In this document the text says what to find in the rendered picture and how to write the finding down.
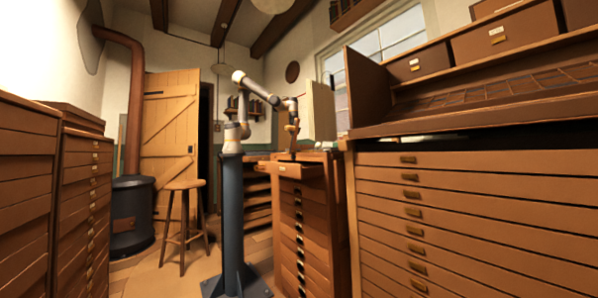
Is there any wooden cabinet drawer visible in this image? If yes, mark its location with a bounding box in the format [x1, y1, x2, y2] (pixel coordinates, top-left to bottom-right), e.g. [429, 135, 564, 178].
[278, 200, 336, 229]
[278, 223, 337, 259]
[278, 233, 337, 274]
[278, 255, 338, 298]
[278, 266, 338, 298]
[278, 245, 338, 289]
[278, 211, 336, 244]
[278, 179, 336, 200]
[253, 159, 327, 181]
[278, 189, 336, 214]

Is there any open wooden case rack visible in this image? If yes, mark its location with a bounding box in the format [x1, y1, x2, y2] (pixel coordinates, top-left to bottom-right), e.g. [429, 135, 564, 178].
[242, 153, 273, 233]

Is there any wooden type cabinet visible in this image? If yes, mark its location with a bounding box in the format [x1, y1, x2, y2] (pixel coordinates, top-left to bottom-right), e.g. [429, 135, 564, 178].
[269, 149, 350, 298]

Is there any large wooden drawer cabinet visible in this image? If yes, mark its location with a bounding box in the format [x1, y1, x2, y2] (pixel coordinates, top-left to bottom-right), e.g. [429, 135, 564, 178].
[343, 0, 598, 298]

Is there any tall wooden drawer cabinet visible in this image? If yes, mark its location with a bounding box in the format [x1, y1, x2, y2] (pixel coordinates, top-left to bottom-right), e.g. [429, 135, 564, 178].
[0, 89, 62, 298]
[35, 100, 115, 298]

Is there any large cream sheet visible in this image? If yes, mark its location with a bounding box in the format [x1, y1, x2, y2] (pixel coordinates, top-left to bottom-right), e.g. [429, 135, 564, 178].
[305, 78, 339, 144]

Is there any pendant lamp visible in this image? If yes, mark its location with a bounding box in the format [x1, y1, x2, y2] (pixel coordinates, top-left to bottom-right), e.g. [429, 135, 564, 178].
[209, 22, 238, 78]

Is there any round wooden stool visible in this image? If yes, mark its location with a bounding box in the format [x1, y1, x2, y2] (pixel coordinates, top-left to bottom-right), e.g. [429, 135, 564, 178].
[158, 178, 212, 278]

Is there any wooden plank door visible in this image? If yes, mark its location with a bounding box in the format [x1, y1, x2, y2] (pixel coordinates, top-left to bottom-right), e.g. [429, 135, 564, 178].
[139, 67, 203, 225]

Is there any window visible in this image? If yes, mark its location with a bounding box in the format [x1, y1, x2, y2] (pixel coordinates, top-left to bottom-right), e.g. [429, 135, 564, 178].
[315, 0, 432, 137]

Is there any brown stove pipe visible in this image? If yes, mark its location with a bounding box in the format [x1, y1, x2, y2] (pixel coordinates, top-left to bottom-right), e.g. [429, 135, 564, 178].
[90, 24, 147, 177]

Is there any small wall shelf with books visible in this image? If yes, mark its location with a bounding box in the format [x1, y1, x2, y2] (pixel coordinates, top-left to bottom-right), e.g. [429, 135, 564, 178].
[223, 95, 267, 124]

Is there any round brown wall plaque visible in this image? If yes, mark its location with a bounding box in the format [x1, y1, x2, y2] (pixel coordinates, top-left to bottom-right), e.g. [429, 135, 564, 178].
[284, 59, 302, 85]

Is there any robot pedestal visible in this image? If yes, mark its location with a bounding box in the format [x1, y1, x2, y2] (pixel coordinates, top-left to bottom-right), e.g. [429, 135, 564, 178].
[200, 151, 275, 298]

